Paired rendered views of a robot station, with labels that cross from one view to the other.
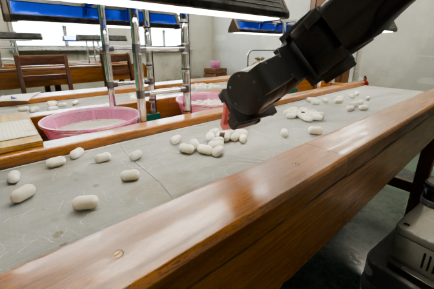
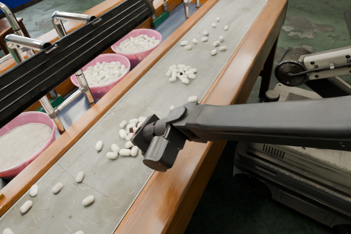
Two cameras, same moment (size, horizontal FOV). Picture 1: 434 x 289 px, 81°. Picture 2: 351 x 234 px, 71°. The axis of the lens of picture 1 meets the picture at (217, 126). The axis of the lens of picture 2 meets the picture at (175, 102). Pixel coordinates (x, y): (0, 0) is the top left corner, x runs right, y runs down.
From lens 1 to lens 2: 39 cm
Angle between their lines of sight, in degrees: 28
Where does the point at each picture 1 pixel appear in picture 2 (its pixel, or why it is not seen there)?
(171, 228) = not seen: outside the picture
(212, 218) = (154, 225)
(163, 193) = (117, 207)
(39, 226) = not seen: outside the picture
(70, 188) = (55, 226)
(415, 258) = (260, 146)
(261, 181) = (171, 182)
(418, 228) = not seen: hidden behind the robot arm
